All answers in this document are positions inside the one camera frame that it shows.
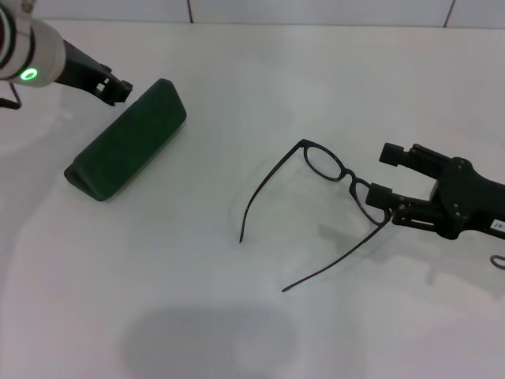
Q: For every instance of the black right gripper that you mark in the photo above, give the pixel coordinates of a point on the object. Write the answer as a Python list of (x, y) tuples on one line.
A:
[(469, 197)]

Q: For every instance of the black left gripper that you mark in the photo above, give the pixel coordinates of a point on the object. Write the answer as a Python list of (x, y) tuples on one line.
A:
[(79, 69)]

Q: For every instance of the black glasses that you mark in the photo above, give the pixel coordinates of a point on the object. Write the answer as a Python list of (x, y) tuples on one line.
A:
[(349, 173)]

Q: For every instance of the green glasses case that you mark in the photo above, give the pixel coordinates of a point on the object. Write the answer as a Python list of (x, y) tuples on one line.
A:
[(130, 138)]

